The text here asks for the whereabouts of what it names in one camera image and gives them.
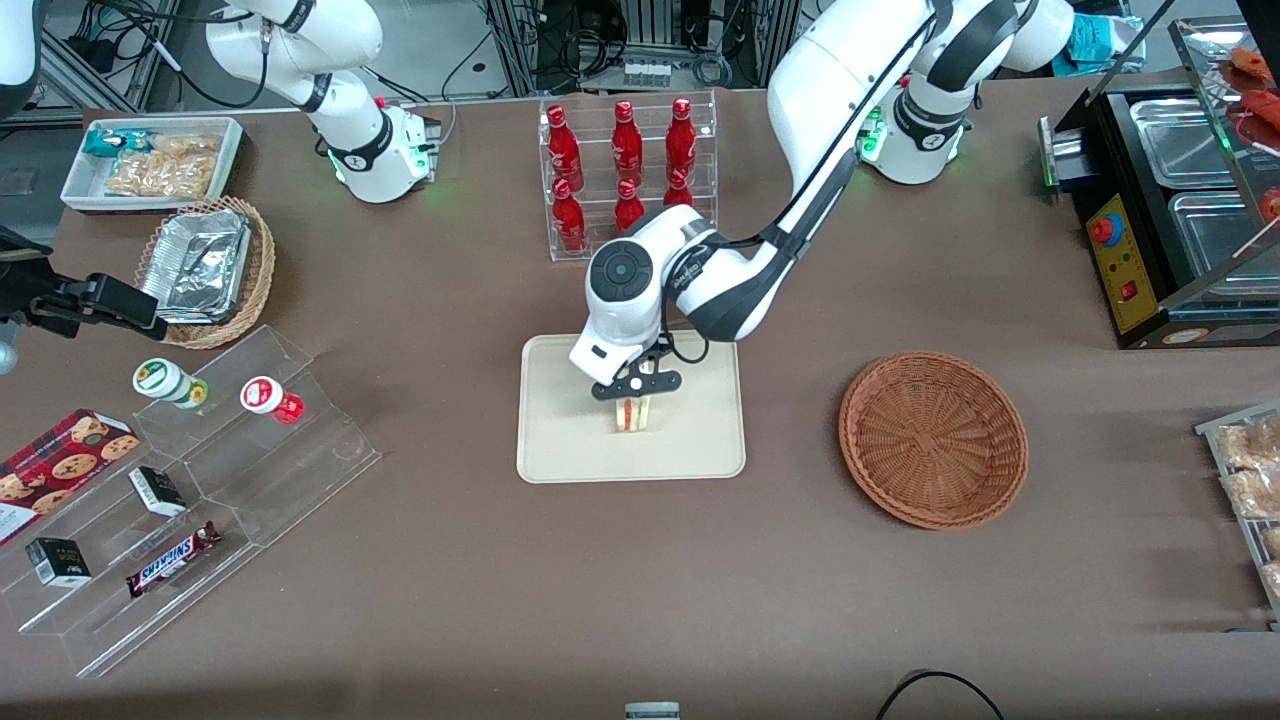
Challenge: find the clear acrylic bottle rack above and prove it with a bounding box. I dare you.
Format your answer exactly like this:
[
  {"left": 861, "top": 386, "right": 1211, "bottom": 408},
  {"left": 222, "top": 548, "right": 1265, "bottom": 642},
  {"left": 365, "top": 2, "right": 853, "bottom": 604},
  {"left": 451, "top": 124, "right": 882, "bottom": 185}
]
[{"left": 538, "top": 90, "right": 719, "bottom": 263}]

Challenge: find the pale fried snack bag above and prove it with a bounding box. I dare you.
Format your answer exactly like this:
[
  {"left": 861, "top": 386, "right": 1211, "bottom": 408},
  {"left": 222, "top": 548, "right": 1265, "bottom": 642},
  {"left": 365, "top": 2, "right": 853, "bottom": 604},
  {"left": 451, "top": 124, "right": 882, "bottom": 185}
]
[{"left": 104, "top": 135, "right": 222, "bottom": 199}]

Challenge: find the dark parked right gripper body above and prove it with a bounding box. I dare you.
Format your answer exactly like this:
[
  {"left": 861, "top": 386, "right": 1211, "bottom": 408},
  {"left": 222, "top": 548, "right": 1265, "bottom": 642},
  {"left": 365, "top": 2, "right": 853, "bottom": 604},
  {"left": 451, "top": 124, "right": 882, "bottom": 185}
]
[{"left": 0, "top": 225, "right": 53, "bottom": 326}]

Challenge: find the red cookie box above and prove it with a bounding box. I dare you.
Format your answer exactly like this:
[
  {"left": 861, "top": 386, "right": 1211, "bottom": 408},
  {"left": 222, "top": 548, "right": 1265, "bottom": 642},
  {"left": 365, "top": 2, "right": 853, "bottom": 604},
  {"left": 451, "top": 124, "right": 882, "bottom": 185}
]
[{"left": 0, "top": 408, "right": 142, "bottom": 547}]

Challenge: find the tray with pastries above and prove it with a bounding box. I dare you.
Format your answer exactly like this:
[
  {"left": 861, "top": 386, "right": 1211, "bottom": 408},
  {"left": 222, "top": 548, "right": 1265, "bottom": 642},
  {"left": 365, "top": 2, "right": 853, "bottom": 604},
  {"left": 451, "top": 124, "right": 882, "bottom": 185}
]
[{"left": 1195, "top": 400, "right": 1280, "bottom": 626}]

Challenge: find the red lidded drink cup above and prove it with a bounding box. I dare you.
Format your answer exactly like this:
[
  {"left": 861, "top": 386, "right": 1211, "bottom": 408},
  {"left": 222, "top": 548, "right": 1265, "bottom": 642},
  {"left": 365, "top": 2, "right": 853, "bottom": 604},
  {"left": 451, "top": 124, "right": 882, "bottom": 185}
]
[{"left": 240, "top": 375, "right": 305, "bottom": 425}]

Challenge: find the black cable loop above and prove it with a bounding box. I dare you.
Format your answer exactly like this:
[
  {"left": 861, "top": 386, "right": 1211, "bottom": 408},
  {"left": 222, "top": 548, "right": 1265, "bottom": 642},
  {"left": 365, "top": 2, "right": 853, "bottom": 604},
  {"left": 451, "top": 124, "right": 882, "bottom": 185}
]
[{"left": 876, "top": 669, "right": 1007, "bottom": 720}]

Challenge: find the small black box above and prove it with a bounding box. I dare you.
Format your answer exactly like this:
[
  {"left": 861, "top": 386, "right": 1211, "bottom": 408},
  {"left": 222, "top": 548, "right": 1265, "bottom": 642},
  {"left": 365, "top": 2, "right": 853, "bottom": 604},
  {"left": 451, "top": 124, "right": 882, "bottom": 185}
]
[
  {"left": 127, "top": 465, "right": 189, "bottom": 519},
  {"left": 25, "top": 537, "right": 93, "bottom": 588}
]

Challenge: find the beige rectangular serving tray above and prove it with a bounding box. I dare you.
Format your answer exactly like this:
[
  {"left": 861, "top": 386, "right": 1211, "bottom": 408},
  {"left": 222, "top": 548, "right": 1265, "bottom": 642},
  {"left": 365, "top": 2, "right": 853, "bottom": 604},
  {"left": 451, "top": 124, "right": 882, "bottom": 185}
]
[{"left": 516, "top": 333, "right": 747, "bottom": 484}]

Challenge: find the light wicker basket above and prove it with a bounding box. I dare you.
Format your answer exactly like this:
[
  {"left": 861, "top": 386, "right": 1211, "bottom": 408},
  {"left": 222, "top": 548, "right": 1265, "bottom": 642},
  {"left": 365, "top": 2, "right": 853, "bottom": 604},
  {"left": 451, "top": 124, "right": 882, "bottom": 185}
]
[{"left": 134, "top": 196, "right": 277, "bottom": 350}]

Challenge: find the green lidded drink cup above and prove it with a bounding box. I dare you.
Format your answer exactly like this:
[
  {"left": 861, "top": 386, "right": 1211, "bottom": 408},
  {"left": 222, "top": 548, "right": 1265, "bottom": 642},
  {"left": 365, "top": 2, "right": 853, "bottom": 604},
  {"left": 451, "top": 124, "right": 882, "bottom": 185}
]
[{"left": 132, "top": 357, "right": 210, "bottom": 410}]

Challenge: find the teal snack packet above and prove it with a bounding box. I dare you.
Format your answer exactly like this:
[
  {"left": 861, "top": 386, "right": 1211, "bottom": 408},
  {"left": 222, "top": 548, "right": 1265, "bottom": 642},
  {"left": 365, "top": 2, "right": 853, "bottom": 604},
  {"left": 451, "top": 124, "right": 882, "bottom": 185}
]
[{"left": 83, "top": 128, "right": 153, "bottom": 160}]

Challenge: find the black yellow food warmer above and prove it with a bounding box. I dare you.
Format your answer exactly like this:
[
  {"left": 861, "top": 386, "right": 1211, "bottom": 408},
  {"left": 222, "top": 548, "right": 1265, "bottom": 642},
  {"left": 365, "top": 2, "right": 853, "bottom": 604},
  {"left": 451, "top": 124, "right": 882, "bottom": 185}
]
[{"left": 1038, "top": 15, "right": 1280, "bottom": 350}]

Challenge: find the grey tray of snacks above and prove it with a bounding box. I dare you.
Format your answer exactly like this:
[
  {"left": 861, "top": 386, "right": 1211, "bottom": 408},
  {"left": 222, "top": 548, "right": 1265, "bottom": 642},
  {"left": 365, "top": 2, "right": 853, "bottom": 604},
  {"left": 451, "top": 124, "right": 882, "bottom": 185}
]
[{"left": 60, "top": 116, "right": 245, "bottom": 215}]

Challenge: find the stack of foil containers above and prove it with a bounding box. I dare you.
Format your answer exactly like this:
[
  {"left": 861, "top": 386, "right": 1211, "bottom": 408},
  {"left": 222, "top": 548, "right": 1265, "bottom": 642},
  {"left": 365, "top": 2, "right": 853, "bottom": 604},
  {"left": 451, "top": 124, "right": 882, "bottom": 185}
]
[{"left": 139, "top": 209, "right": 252, "bottom": 325}]

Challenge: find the Snickers chocolate bar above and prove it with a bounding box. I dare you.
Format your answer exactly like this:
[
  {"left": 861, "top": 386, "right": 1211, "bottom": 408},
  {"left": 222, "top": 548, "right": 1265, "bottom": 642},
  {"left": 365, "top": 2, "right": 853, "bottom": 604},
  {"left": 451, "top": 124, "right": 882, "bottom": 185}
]
[{"left": 124, "top": 520, "right": 224, "bottom": 600}]

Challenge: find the clear acrylic stepped stand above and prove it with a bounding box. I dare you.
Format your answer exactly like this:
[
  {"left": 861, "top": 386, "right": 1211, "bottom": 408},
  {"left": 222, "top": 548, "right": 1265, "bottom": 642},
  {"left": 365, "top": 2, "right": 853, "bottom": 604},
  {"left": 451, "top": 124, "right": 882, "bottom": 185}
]
[
  {"left": 133, "top": 324, "right": 382, "bottom": 548},
  {"left": 0, "top": 440, "right": 253, "bottom": 680}
]

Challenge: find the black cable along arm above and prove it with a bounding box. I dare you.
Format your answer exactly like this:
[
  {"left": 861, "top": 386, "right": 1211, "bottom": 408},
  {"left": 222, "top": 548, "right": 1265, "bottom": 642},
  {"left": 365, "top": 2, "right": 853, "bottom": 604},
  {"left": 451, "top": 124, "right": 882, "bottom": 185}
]
[{"left": 655, "top": 0, "right": 956, "bottom": 367}]

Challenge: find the steel food pan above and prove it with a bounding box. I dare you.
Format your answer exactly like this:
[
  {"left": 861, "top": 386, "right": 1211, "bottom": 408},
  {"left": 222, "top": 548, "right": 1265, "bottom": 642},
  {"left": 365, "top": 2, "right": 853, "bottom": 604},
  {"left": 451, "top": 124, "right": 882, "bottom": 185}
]
[
  {"left": 1129, "top": 96, "right": 1238, "bottom": 190},
  {"left": 1167, "top": 189, "right": 1280, "bottom": 283}
]

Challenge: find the brown round wicker basket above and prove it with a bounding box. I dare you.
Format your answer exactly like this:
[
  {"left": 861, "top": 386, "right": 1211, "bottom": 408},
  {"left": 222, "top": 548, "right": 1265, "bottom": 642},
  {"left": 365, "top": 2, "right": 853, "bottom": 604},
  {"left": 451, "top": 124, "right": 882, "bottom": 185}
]
[{"left": 838, "top": 351, "right": 1029, "bottom": 530}]

